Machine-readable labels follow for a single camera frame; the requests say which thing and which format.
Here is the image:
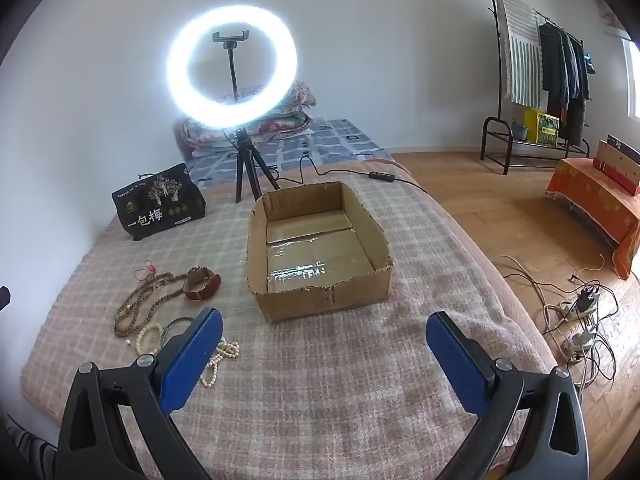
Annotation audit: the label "white pearl necklace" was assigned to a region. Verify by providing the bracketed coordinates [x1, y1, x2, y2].
[199, 337, 241, 388]

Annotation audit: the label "cream bead bracelet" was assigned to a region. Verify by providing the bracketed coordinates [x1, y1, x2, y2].
[135, 322, 166, 356]

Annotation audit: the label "long brown bead necklace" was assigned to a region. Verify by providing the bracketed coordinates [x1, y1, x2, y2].
[113, 270, 188, 338]

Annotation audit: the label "dark bangle ring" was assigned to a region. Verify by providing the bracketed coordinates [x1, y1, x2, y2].
[162, 315, 194, 345]

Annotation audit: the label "red cord jade pendant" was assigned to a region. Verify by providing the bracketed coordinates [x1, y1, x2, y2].
[134, 260, 157, 282]

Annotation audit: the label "pink plaid bed blanket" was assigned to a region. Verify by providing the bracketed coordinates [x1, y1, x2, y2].
[21, 174, 555, 479]

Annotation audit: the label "orange covered bench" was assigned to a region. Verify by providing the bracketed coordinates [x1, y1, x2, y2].
[546, 158, 639, 280]

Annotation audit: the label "cardboard box tray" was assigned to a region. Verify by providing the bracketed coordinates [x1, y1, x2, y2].
[246, 181, 394, 323]

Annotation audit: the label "red brown flat box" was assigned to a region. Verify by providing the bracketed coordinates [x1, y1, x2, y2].
[592, 140, 639, 196]

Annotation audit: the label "black clothes rack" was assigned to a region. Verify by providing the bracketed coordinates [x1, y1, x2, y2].
[480, 0, 592, 176]

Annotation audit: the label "yellow green box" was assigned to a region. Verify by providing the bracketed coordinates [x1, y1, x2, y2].
[524, 108, 560, 146]

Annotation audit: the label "black tripod stand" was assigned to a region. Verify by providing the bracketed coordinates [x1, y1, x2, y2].
[235, 128, 280, 203]

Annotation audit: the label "dark hanging clothes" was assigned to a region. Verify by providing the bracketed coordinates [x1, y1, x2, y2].
[539, 23, 590, 148]

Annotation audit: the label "blue patterned bed sheet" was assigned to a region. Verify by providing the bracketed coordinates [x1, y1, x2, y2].
[186, 118, 392, 188]

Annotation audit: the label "folded floral quilt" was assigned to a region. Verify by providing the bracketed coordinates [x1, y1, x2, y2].
[181, 80, 317, 155]

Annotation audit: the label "striped hanging towel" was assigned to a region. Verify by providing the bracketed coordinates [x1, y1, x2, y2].
[496, 0, 542, 108]

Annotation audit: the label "black phone holder clamp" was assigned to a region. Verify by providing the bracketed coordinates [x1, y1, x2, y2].
[212, 30, 250, 51]

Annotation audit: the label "white power strip with cables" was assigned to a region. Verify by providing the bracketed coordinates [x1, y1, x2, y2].
[495, 254, 620, 391]

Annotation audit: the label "black light cable with switch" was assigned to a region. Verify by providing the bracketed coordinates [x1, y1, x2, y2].
[271, 154, 432, 196]

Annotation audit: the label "white ring light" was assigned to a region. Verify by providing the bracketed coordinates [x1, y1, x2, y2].
[166, 4, 298, 129]

